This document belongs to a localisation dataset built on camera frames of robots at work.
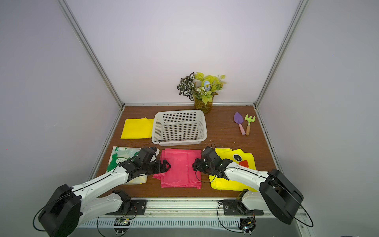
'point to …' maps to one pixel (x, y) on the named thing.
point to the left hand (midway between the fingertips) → (167, 167)
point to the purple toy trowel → (238, 118)
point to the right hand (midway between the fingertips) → (196, 164)
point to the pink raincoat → (181, 173)
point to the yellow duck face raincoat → (239, 157)
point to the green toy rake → (249, 119)
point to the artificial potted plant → (201, 89)
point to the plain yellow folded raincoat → (137, 128)
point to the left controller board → (121, 225)
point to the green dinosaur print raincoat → (121, 154)
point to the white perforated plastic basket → (174, 128)
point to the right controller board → (247, 224)
